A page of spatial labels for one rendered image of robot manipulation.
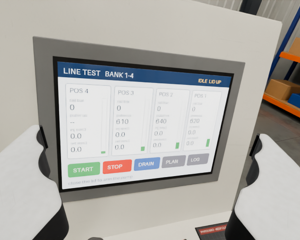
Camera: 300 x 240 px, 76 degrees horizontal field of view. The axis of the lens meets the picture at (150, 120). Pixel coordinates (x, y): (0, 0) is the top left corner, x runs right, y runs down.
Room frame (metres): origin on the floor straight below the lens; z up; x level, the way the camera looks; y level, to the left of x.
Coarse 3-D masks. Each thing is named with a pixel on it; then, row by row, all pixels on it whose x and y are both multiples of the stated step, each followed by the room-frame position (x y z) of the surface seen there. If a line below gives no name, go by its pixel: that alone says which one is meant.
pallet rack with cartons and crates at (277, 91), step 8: (296, 16) 4.72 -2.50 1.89; (296, 24) 4.71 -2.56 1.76; (288, 32) 4.72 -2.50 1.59; (288, 40) 4.71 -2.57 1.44; (296, 40) 4.68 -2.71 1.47; (280, 48) 4.72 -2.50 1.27; (296, 48) 4.61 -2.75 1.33; (280, 56) 4.65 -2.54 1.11; (288, 56) 4.52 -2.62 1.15; (296, 56) 4.39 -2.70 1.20; (272, 64) 4.72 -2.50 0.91; (296, 64) 5.11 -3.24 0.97; (288, 72) 5.14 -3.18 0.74; (272, 80) 4.73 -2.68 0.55; (280, 80) 4.81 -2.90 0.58; (272, 88) 4.65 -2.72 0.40; (280, 88) 4.49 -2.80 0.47; (288, 88) 4.38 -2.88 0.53; (296, 88) 4.51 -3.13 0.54; (264, 96) 4.58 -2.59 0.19; (272, 96) 4.54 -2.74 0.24; (280, 96) 4.41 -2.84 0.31; (288, 96) 4.45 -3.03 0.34; (296, 96) 4.22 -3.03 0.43; (280, 104) 4.21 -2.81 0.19; (288, 104) 4.16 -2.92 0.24; (296, 104) 4.14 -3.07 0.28; (296, 112) 3.90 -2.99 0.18
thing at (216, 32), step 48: (0, 0) 0.33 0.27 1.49; (48, 0) 0.36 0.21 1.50; (96, 0) 0.39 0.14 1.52; (144, 0) 0.43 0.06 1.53; (192, 0) 0.48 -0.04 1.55; (0, 48) 0.31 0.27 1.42; (144, 48) 0.41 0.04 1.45; (192, 48) 0.46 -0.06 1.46; (240, 48) 0.52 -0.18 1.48; (0, 96) 0.29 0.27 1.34; (240, 96) 0.50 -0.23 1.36; (0, 144) 0.26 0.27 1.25; (240, 144) 0.49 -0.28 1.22; (144, 192) 0.35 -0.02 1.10; (192, 192) 0.40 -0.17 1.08
